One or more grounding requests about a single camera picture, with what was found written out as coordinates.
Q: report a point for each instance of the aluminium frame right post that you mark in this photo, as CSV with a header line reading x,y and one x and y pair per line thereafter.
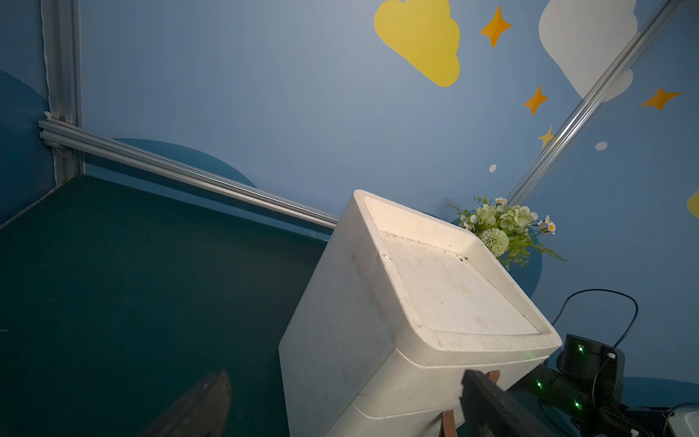
x,y
594,99

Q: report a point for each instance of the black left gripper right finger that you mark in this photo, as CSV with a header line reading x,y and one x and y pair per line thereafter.
x,y
490,411

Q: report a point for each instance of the aluminium frame post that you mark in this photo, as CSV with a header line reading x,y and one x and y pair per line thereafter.
x,y
62,54
594,99

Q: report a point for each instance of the white and green flowers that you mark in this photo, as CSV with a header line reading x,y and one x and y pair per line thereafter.
x,y
510,232

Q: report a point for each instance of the aluminium frame left post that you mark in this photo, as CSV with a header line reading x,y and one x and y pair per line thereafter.
x,y
62,54

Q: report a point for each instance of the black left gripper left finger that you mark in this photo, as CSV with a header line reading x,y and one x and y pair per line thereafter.
x,y
201,411

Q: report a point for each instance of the aluminium frame back rail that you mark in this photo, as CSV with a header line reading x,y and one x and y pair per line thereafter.
x,y
66,135

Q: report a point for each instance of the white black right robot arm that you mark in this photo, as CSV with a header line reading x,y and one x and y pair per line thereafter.
x,y
587,385

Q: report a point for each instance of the white three drawer cabinet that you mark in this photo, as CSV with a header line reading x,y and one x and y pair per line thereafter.
x,y
398,308

